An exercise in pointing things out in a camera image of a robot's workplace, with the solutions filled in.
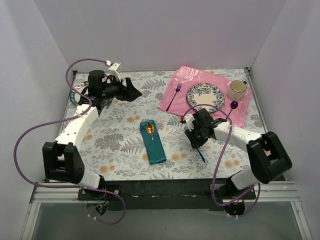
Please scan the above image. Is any iridescent blue fork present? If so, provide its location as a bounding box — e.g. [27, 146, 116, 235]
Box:
[184, 125, 208, 163]

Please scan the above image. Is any iridescent gold spoon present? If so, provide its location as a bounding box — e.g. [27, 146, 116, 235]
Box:
[145, 121, 155, 141]

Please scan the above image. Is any teal cloth napkin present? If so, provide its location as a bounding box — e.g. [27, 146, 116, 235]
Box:
[139, 119, 167, 165]

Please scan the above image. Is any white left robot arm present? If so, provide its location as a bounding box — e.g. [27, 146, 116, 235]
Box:
[42, 70, 142, 200]

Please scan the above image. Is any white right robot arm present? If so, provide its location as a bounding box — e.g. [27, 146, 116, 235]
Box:
[180, 108, 293, 202]

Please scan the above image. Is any green rimmed white plate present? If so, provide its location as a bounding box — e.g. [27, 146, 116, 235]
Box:
[68, 81, 91, 107]

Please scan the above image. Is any blue floral white plate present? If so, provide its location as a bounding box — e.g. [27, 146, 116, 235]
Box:
[186, 83, 225, 113]

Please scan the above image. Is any pink floral placemat cloth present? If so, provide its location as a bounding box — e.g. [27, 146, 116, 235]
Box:
[158, 66, 252, 128]

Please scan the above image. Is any purple metallic spoon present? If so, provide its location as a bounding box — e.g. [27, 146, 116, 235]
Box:
[227, 101, 239, 117]

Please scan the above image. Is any purple metallic fork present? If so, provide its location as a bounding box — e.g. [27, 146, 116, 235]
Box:
[165, 82, 182, 112]

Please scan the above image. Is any cream ceramic mug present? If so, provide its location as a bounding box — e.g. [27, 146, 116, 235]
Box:
[226, 80, 250, 101]

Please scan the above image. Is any green handled knife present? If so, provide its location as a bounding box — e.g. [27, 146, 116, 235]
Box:
[105, 99, 113, 109]

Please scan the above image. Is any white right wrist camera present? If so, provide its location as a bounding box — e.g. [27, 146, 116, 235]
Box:
[180, 114, 195, 131]

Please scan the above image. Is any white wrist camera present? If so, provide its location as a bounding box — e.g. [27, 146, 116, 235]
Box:
[105, 60, 123, 81]
[180, 114, 195, 131]

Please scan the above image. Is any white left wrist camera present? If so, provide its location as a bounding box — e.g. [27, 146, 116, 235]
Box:
[105, 60, 123, 81]

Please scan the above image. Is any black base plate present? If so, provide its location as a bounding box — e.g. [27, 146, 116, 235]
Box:
[71, 178, 244, 211]

